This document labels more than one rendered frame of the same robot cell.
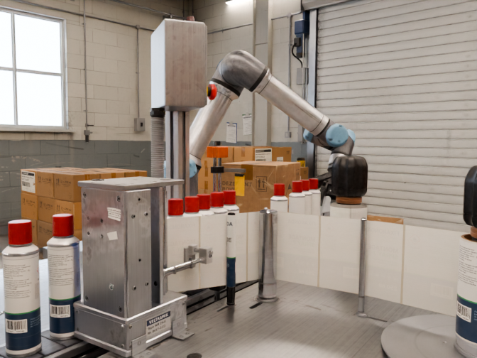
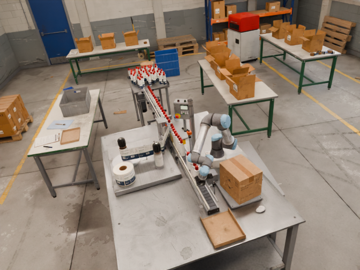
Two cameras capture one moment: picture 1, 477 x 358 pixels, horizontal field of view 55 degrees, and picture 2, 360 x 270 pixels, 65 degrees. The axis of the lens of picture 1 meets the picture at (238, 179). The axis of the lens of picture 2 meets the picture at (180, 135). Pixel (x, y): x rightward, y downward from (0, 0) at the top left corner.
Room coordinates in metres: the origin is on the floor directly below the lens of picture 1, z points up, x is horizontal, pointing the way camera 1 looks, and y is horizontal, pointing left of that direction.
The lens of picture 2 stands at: (2.78, -1.83, 2.71)
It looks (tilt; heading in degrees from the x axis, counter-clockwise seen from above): 32 degrees down; 131
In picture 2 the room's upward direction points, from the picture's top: 7 degrees counter-clockwise
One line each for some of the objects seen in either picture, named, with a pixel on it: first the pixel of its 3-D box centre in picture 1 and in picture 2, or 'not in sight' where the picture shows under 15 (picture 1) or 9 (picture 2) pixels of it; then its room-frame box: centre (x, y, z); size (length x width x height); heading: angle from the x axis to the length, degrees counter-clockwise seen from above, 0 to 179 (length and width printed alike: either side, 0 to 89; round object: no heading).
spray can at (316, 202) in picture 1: (312, 209); (197, 174); (1.54, -0.25, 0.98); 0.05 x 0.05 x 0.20
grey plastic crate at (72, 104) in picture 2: not in sight; (76, 101); (-1.19, 0.26, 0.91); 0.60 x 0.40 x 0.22; 140
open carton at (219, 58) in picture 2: not in sight; (224, 66); (0.25, 2.44, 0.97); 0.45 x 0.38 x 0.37; 50
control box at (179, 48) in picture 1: (178, 69); (183, 109); (1.12, 0.15, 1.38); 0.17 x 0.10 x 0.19; 21
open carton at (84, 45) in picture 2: not in sight; (84, 44); (-4.12, 2.55, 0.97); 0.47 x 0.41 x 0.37; 133
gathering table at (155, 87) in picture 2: not in sight; (151, 103); (-0.73, 1.44, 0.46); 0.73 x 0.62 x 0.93; 146
